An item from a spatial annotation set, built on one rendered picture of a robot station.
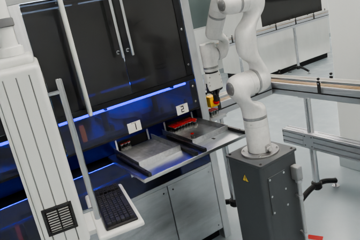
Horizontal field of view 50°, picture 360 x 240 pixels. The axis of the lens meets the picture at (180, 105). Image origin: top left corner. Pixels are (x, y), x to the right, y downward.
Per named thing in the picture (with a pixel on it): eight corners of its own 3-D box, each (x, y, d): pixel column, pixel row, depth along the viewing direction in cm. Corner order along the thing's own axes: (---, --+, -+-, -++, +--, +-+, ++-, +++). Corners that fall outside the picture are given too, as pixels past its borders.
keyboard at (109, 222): (92, 194, 198) (91, 190, 198) (118, 185, 203) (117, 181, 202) (106, 231, 162) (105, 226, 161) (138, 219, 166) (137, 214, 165)
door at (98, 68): (52, 119, 200) (18, 4, 185) (131, 93, 223) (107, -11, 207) (52, 119, 200) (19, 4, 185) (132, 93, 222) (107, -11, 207)
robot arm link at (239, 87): (272, 115, 188) (265, 68, 182) (242, 127, 181) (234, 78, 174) (256, 111, 199) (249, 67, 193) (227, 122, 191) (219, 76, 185)
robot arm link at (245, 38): (234, 94, 191) (260, 85, 198) (250, 99, 181) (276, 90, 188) (224, -9, 175) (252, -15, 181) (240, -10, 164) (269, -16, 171)
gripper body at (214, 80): (214, 67, 220) (217, 85, 223) (200, 72, 215) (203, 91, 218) (222, 67, 213) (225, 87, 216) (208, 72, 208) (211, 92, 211)
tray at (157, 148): (114, 153, 228) (113, 148, 228) (152, 138, 241) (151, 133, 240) (140, 168, 200) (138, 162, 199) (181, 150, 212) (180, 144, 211)
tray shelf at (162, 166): (107, 159, 227) (107, 156, 226) (202, 121, 260) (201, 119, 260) (144, 183, 186) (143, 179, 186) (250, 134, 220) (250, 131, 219)
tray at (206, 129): (163, 134, 244) (162, 129, 244) (195, 121, 257) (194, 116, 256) (193, 145, 216) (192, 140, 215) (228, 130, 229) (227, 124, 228)
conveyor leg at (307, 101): (308, 189, 300) (297, 96, 280) (316, 185, 304) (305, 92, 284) (318, 193, 292) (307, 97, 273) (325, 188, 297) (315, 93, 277)
